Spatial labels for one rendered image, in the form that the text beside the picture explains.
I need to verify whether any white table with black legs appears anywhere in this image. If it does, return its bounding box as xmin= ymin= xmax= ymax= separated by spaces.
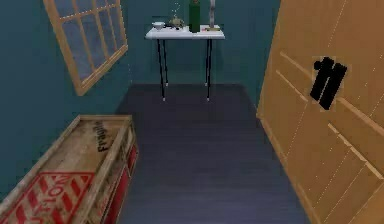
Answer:
xmin=144 ymin=25 xmax=226 ymax=102

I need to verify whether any wooden framed window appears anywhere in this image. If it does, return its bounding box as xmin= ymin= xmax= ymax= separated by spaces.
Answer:
xmin=42 ymin=0 xmax=129 ymax=97

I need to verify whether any wooden room door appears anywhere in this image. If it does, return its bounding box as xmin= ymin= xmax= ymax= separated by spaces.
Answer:
xmin=255 ymin=0 xmax=384 ymax=224

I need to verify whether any green bottle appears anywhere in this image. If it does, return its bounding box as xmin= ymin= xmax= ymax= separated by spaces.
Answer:
xmin=188 ymin=0 xmax=202 ymax=34

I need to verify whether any wooden crate with red markings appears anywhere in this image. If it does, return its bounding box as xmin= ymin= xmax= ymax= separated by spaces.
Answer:
xmin=0 ymin=114 xmax=139 ymax=224

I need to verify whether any grey statuette on base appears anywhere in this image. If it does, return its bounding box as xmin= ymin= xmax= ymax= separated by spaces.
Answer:
xmin=205 ymin=0 xmax=221 ymax=32

